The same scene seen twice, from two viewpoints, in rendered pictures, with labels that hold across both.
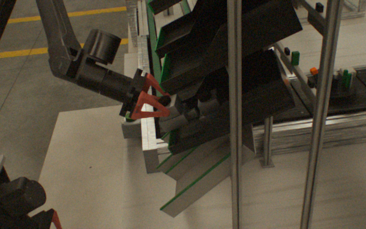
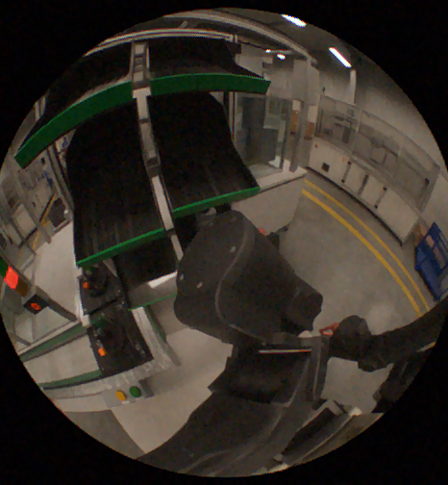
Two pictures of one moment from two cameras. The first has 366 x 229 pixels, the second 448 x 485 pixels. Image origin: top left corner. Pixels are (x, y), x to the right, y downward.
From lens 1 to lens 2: 90 cm
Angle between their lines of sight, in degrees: 81
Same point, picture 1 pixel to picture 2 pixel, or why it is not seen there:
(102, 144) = (163, 413)
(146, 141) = (161, 366)
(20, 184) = (362, 323)
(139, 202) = (213, 355)
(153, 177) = (184, 357)
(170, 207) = not seen: hidden behind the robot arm
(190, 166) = not seen: hidden behind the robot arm
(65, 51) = (300, 387)
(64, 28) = (195, 468)
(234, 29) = (232, 104)
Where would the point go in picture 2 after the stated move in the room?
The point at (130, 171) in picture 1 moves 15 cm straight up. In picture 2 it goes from (185, 378) to (173, 383)
